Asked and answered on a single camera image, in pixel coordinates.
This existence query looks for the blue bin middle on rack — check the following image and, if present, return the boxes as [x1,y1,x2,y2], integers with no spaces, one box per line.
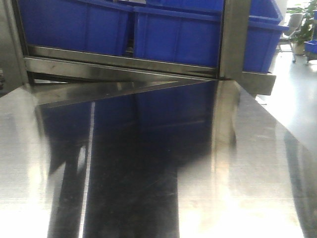
[133,7,220,67]

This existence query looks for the blue bin on rack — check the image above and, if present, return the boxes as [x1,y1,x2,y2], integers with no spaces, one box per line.
[133,7,220,67]
[18,0,133,56]
[243,0,289,73]

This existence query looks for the blue bin left on rack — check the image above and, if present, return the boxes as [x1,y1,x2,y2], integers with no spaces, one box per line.
[18,0,133,56]

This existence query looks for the blue bin right on rack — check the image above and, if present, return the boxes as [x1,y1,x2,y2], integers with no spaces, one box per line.
[243,0,289,73]

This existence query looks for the green potted plant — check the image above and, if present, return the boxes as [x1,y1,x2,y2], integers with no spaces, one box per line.
[287,0,317,46]

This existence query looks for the small blue bin far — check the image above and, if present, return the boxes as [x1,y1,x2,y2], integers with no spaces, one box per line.
[304,40,317,54]

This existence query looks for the stainless steel rack frame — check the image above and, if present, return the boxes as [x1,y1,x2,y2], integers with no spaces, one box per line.
[0,0,275,95]

